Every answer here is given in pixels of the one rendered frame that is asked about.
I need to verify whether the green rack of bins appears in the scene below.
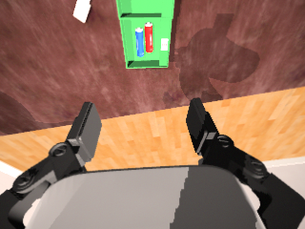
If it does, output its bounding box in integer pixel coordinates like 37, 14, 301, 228
116, 0, 174, 69

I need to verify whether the white usb stick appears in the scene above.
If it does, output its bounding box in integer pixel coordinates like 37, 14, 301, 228
73, 0, 91, 22

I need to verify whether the red battery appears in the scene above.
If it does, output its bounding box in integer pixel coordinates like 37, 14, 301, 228
144, 22, 153, 52

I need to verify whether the blue battery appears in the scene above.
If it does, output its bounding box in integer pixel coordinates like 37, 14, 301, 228
135, 28, 144, 57

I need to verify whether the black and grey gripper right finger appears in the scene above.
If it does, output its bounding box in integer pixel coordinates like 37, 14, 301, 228
186, 98, 305, 229

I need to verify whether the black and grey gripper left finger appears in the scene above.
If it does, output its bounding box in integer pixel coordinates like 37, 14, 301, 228
0, 102, 102, 229

